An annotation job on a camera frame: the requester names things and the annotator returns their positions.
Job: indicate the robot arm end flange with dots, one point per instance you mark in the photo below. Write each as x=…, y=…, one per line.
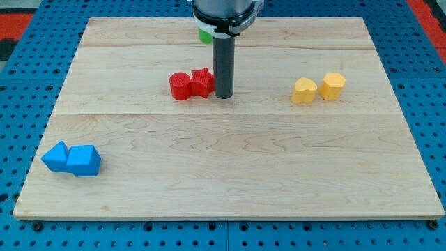
x=223, y=19

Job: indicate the yellow heart block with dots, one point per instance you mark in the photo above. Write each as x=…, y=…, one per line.
x=304, y=91

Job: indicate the yellow hexagon block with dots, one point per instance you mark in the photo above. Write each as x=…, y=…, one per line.
x=332, y=86

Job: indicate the red star block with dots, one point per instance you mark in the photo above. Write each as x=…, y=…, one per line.
x=202, y=83

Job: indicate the red cylinder block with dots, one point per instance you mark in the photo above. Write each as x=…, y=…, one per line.
x=180, y=86

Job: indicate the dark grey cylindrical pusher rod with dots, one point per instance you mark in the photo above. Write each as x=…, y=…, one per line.
x=223, y=66

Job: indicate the green block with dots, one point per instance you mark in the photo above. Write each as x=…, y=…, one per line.
x=205, y=37

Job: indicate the light wooden board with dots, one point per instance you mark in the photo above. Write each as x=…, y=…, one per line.
x=254, y=156

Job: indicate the blue cube block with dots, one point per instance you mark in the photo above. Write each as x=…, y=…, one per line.
x=83, y=160

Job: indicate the blue triangle block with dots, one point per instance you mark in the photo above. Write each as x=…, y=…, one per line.
x=56, y=158

